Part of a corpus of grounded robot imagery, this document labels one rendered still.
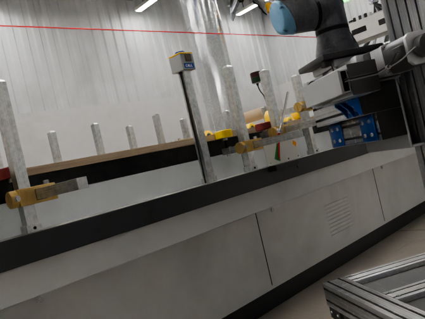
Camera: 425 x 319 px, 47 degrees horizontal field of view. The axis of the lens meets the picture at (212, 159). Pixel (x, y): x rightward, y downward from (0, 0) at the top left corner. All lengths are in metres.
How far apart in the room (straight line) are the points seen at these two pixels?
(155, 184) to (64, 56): 8.26
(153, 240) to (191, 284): 0.44
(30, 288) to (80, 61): 8.91
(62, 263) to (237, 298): 0.99
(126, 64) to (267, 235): 8.65
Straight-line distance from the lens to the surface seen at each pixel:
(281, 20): 1.70
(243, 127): 2.09
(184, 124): 3.35
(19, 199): 1.46
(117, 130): 10.21
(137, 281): 1.93
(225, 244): 2.24
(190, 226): 1.83
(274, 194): 2.21
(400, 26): 1.70
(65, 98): 9.87
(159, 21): 11.66
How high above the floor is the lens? 0.78
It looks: level
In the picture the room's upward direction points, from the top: 13 degrees counter-clockwise
